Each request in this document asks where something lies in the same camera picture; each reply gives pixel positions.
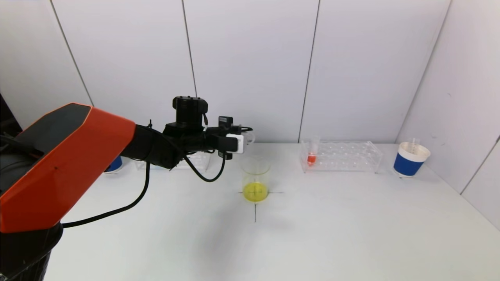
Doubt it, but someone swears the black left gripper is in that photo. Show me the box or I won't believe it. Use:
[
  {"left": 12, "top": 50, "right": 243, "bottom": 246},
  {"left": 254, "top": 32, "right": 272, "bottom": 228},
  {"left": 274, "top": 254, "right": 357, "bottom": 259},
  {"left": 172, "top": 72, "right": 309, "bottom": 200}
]
[{"left": 204, "top": 116, "right": 253, "bottom": 160}]

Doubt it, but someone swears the clear acrylic test tube rack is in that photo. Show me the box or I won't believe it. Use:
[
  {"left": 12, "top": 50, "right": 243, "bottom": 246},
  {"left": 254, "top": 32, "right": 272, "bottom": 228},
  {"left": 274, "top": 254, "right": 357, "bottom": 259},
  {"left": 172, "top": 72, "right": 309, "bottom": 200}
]
[
  {"left": 135, "top": 151, "right": 214, "bottom": 171},
  {"left": 299, "top": 140, "right": 384, "bottom": 173}
]

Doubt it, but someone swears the clear glass beaker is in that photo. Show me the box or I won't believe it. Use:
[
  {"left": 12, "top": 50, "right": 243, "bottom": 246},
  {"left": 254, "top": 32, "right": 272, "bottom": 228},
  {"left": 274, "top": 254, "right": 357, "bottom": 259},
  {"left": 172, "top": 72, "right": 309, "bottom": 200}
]
[{"left": 241, "top": 157, "right": 271, "bottom": 203}]

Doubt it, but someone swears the blue white paper cup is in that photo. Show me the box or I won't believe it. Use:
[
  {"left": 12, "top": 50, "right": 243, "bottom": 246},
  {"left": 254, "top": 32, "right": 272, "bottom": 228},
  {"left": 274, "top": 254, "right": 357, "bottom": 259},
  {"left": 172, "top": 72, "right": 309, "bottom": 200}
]
[
  {"left": 104, "top": 155, "right": 123, "bottom": 174},
  {"left": 393, "top": 142, "right": 431, "bottom": 178}
]

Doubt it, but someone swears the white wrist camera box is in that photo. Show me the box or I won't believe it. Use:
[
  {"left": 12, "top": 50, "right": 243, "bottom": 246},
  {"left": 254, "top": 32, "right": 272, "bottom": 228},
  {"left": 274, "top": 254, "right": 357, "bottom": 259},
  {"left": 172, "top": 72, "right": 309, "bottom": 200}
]
[{"left": 227, "top": 134, "right": 245, "bottom": 154}]

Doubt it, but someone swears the black looped camera cable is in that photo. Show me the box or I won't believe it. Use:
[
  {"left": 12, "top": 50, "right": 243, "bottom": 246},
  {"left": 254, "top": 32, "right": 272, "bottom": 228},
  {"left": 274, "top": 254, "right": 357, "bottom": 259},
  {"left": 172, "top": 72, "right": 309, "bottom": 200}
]
[{"left": 184, "top": 154, "right": 227, "bottom": 183}]

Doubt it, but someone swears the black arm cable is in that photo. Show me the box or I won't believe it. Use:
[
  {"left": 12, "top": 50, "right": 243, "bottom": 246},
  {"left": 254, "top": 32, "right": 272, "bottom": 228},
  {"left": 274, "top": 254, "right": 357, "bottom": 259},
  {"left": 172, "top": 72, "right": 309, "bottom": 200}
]
[{"left": 62, "top": 162, "right": 151, "bottom": 229}]

